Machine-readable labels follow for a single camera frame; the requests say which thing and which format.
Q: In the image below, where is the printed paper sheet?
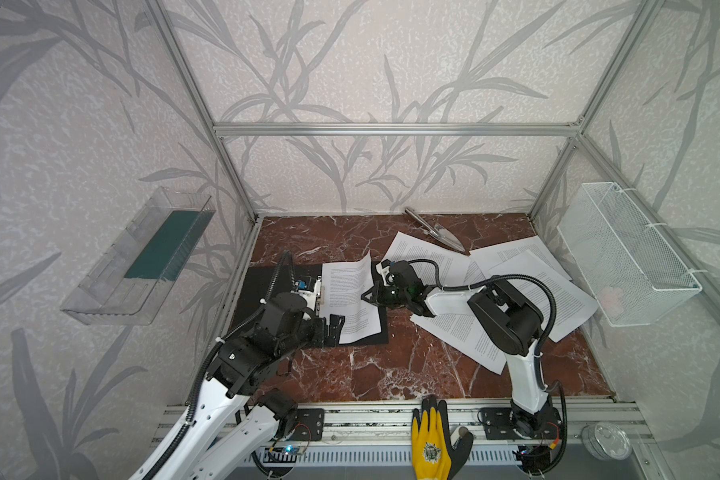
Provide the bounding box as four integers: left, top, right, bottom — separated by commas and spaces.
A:
384, 232, 485, 286
411, 314, 506, 375
469, 236, 572, 280
320, 254, 381, 344

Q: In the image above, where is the black file folder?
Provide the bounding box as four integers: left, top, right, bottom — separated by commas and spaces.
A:
230, 256, 388, 359

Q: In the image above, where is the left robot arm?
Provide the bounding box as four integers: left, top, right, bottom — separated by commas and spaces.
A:
132, 291, 345, 479

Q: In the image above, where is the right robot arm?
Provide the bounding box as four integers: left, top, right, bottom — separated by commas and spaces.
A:
361, 259, 557, 422

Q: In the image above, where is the silver metal trowel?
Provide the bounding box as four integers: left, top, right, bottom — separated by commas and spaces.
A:
404, 207, 468, 254

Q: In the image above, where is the green circuit board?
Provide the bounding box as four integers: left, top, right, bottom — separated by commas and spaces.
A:
263, 444, 308, 464

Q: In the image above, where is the blank-side paper sheet right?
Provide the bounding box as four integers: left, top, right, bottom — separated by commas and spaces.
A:
488, 252, 599, 343

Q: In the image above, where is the yellow black work glove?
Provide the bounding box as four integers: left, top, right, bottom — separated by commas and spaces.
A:
411, 395, 474, 480

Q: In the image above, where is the pink object in basket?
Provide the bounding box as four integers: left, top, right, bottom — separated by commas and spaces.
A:
597, 286, 625, 320

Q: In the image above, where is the clear round plastic lid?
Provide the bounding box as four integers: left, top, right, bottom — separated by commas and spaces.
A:
581, 422, 633, 461

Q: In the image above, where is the right black corrugated cable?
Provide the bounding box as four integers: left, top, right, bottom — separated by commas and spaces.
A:
405, 257, 559, 385

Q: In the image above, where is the black corrugated cable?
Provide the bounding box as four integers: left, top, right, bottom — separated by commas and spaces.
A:
141, 250, 295, 480
405, 257, 559, 385

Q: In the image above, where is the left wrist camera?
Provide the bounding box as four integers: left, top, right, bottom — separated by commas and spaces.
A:
294, 275, 322, 313

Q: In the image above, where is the left black corrugated cable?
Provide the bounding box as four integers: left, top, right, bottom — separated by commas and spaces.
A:
141, 250, 295, 480

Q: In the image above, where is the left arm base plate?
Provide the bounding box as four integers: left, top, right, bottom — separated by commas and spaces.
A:
275, 408, 325, 442

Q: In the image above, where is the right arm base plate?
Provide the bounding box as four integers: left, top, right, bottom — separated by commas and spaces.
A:
478, 407, 563, 442

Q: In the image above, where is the clear plastic wall tray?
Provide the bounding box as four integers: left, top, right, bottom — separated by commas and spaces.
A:
61, 187, 216, 326

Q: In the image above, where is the white wire mesh basket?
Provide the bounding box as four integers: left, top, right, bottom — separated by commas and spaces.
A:
558, 182, 703, 327

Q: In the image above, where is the aluminium frame post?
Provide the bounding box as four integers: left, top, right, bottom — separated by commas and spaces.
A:
146, 0, 258, 222

